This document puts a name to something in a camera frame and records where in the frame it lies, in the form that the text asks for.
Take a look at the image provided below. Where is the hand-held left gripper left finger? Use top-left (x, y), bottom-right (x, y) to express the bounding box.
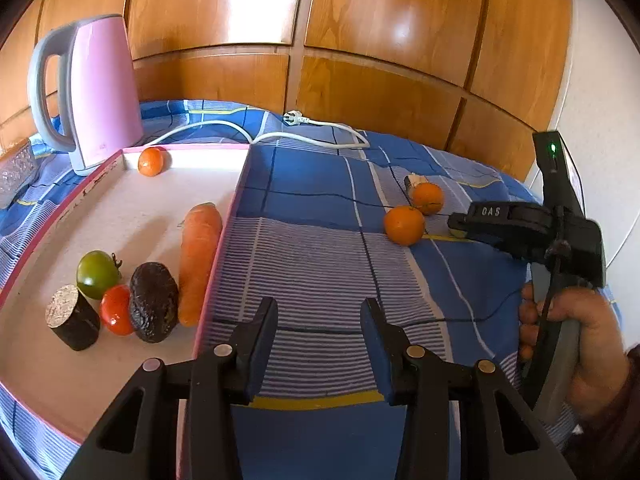
top-left (60, 296), bottom-right (279, 480)

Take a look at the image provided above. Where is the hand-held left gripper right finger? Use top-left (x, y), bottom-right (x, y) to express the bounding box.
top-left (360, 297), bottom-right (578, 480)

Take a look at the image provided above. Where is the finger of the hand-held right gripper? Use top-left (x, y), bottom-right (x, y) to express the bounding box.
top-left (447, 201), bottom-right (553, 262)

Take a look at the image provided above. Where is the orange mandarin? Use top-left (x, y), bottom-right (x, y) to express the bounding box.
top-left (383, 205), bottom-right (426, 246)
top-left (411, 181), bottom-right (445, 216)
top-left (138, 147), bottom-right (165, 177)

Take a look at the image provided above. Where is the orange carrot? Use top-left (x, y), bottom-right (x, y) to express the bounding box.
top-left (177, 202), bottom-right (223, 327)

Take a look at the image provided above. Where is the dark avocado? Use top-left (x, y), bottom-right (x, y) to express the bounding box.
top-left (129, 262), bottom-right (180, 344)

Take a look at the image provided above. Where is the red tomato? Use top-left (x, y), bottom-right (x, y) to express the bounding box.
top-left (100, 284), bottom-right (136, 336)

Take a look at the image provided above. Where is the green tomato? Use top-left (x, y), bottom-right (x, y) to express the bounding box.
top-left (76, 251), bottom-right (122, 300)

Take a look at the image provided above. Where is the dark cylindrical vegetable piece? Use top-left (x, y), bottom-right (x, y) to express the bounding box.
top-left (45, 285), bottom-right (101, 352)
top-left (404, 174), bottom-right (430, 200)

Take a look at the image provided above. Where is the pink shallow cardboard tray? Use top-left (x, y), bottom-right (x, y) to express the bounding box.
top-left (0, 144), bottom-right (253, 480)

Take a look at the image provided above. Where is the person's right forearm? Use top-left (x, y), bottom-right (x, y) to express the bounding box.
top-left (562, 345), bottom-right (640, 480)

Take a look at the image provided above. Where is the person's right hand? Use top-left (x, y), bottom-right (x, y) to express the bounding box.
top-left (517, 282), bottom-right (628, 418)

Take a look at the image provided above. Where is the wooden panelled wardrobe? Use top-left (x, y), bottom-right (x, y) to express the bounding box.
top-left (0, 0), bottom-right (573, 181)

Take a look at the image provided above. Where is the silver embossed tissue box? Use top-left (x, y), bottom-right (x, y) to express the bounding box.
top-left (0, 136), bottom-right (41, 210)

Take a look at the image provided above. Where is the pink electric kettle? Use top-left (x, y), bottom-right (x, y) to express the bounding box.
top-left (27, 14), bottom-right (146, 177)

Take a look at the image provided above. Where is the white power cord with plug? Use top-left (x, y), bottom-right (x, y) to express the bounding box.
top-left (142, 111), bottom-right (372, 150)

